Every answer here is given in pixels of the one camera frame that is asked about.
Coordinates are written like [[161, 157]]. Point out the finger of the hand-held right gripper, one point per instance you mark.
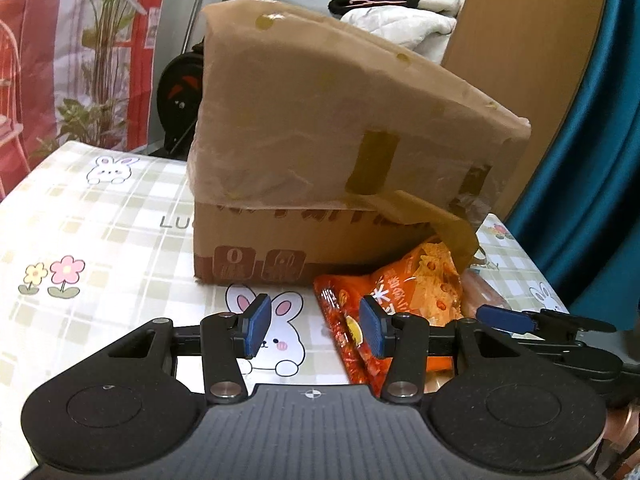
[[502, 318]]

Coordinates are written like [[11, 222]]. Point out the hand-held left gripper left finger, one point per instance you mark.
[[257, 325]]

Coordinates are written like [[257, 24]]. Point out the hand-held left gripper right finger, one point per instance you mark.
[[374, 327]]

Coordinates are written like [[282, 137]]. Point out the sausage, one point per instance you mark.
[[481, 290]]

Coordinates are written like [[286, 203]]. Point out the red snack packet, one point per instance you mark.
[[340, 310]]

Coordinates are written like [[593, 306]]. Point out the orange chips packet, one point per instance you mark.
[[430, 280]]

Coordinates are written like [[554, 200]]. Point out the plastic-lined cardboard box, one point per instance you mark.
[[300, 110]]

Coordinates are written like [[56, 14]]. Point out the teal curtain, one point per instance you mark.
[[600, 160]]

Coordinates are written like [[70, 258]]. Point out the black exercise bike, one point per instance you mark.
[[177, 95]]

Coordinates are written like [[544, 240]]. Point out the wooden board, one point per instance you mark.
[[525, 35]]

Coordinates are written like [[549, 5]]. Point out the white quilted blanket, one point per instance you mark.
[[400, 30]]

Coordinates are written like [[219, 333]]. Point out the printed red backdrop cloth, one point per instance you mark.
[[50, 60]]

